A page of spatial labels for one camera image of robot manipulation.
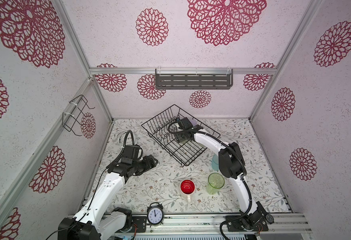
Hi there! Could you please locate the teal transparent cup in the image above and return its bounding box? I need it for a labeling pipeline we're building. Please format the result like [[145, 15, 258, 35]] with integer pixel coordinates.
[[211, 155, 219, 171]]

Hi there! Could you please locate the green transparent cup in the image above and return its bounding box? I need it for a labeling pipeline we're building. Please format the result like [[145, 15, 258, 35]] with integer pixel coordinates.
[[206, 173, 225, 195]]

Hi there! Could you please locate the lavender plastic cup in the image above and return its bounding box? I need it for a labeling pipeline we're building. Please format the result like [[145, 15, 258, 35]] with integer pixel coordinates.
[[190, 119, 198, 126]]

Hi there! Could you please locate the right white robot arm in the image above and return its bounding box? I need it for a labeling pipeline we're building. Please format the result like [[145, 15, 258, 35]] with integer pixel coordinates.
[[167, 118, 274, 239]]

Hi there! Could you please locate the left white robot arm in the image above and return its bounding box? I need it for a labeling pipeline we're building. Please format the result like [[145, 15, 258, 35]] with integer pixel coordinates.
[[57, 145, 158, 240]]

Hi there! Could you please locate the red white mug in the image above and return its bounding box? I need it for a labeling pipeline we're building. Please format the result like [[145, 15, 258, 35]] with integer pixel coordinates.
[[180, 179, 196, 203]]

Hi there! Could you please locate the black alarm clock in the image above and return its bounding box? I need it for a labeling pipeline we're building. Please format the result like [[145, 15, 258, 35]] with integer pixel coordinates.
[[146, 202, 164, 227]]

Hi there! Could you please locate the black wire dish rack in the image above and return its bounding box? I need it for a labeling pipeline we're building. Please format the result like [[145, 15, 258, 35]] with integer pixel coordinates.
[[141, 105, 220, 167]]

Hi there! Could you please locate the left black corrugated cable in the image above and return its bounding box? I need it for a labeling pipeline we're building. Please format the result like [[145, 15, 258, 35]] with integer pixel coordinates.
[[115, 130, 135, 163]]

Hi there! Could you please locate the grey wall shelf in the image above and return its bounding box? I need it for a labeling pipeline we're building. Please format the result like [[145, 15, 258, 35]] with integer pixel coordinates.
[[154, 69, 233, 90]]

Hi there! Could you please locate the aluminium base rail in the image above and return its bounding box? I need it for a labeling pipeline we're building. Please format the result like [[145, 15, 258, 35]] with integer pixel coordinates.
[[103, 212, 308, 240]]

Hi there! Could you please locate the black wire wall holder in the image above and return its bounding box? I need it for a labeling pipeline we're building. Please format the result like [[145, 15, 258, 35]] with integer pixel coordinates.
[[61, 95, 96, 139]]

